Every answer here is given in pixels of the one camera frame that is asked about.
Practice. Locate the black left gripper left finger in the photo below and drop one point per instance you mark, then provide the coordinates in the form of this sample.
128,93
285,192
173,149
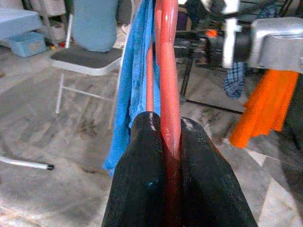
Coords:
137,177

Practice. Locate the orange shirt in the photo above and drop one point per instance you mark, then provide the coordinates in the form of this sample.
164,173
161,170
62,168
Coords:
262,106

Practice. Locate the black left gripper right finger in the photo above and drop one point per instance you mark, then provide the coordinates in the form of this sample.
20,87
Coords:
208,189

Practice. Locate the white tube black end cap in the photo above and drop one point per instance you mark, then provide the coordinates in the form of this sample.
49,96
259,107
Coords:
23,163

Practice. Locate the white folding chair grey seat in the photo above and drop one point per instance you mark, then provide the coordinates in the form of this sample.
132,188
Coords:
82,58

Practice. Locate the blue white plaid shirt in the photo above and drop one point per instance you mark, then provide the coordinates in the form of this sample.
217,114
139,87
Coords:
234,80

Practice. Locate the light blue plastic folding table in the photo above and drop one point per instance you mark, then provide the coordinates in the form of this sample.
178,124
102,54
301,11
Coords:
16,22

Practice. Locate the white shelving unit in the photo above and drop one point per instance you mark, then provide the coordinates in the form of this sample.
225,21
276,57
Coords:
47,26

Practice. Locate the black metal clothes rack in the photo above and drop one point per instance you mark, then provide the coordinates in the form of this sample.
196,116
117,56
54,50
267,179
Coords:
187,75

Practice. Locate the dark purple upholstered stool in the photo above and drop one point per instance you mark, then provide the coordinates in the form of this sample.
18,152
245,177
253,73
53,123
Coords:
183,21

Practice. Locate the red plastic clothes hanger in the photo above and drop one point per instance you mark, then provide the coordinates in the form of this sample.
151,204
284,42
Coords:
168,82

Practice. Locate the blue cloth garment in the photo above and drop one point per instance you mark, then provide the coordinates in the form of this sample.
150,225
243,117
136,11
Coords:
132,71

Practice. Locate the blue plastic storage bin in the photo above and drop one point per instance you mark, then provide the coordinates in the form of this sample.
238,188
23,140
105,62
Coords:
26,45

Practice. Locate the light blue chair cushion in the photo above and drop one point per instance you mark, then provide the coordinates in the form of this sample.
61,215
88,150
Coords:
94,26

